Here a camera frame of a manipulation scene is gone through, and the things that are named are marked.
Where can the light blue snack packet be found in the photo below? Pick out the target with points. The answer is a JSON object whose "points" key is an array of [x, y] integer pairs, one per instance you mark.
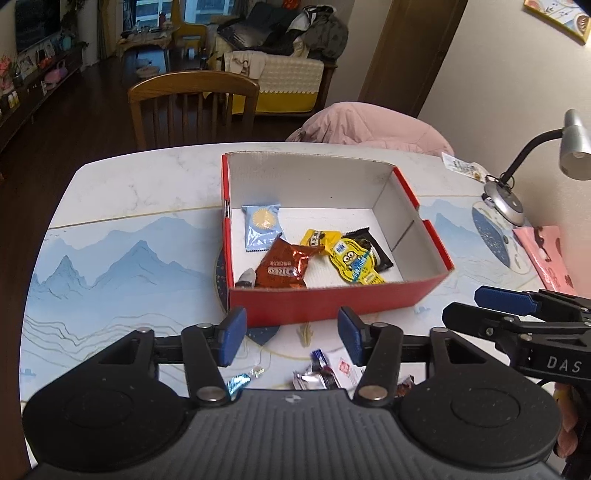
{"points": [[261, 226]]}

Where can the television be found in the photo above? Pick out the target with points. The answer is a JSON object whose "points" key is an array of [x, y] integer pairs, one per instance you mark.
{"points": [[37, 23]]}

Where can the black cookie packet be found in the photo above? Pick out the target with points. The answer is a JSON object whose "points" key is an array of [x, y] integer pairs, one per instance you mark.
{"points": [[376, 249]]}

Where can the wooden coffee table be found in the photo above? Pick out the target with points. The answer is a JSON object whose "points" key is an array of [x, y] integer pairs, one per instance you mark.
{"points": [[147, 44]]}

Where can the silver desk lamp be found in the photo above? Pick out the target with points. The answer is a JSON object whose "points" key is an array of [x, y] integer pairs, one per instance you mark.
{"points": [[575, 147]]}

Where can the pink jacket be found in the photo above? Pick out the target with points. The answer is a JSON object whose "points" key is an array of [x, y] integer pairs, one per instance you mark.
{"points": [[369, 127]]}

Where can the white blue-edged milk packet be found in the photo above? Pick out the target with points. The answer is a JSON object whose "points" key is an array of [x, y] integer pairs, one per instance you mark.
{"points": [[348, 371]]}

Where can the yellow cartoon snack packet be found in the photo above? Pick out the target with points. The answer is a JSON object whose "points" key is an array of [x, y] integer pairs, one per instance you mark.
{"points": [[355, 263]]}

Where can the wooden door frame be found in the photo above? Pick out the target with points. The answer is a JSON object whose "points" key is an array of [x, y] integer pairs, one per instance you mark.
{"points": [[406, 55]]}

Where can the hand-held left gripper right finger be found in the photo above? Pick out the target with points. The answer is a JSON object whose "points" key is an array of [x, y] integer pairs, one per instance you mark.
{"points": [[350, 334]]}

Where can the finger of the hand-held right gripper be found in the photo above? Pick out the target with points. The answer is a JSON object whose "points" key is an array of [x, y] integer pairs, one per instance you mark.
{"points": [[480, 325], [505, 299]]}

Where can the small white printed packet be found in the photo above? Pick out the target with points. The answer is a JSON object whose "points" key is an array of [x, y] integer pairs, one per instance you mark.
{"points": [[464, 165]]}

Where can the red cardboard box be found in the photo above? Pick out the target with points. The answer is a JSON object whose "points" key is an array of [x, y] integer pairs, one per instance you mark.
{"points": [[323, 184]]}

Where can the person's right hand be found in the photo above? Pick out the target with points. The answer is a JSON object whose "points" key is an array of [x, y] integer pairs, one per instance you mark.
{"points": [[567, 415]]}

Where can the dark brown snack packet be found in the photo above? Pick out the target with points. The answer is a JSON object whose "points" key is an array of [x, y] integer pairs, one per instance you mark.
{"points": [[405, 386]]}

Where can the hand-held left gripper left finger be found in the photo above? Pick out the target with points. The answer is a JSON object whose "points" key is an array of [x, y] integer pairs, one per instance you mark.
{"points": [[232, 334]]}

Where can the yellow giraffe chair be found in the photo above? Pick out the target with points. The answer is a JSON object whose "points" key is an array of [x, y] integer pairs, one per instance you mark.
{"points": [[189, 32]]}

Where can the dark jacket pile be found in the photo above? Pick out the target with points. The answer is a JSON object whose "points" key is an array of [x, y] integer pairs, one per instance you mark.
{"points": [[286, 30]]}

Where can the yellow candy packet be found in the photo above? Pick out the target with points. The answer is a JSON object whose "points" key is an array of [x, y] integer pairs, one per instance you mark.
{"points": [[318, 240]]}

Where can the wooden chair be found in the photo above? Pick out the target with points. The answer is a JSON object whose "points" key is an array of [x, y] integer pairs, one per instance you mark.
{"points": [[194, 110]]}

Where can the dark wooden tv cabinet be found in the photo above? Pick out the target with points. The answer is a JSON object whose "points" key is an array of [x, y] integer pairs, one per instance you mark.
{"points": [[32, 97]]}

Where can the brown foil cookie packet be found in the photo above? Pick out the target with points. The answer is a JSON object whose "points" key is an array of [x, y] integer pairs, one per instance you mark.
{"points": [[281, 267]]}

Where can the blue foil candy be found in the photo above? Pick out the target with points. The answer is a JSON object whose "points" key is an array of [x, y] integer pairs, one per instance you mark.
{"points": [[236, 385]]}

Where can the yellow framed wall picture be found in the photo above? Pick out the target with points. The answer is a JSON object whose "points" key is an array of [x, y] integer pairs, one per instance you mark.
{"points": [[561, 18]]}

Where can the pink plastic bag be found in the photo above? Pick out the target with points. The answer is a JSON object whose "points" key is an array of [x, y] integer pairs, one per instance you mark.
{"points": [[545, 258]]}

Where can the dark candy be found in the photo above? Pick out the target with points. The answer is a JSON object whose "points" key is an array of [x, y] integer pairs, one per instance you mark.
{"points": [[246, 278]]}

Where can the silver purple candy wrapper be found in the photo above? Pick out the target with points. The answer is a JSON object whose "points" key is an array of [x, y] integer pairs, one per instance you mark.
{"points": [[314, 381]]}

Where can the sofa with cream cover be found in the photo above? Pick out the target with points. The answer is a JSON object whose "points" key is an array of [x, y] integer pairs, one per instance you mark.
{"points": [[281, 83]]}

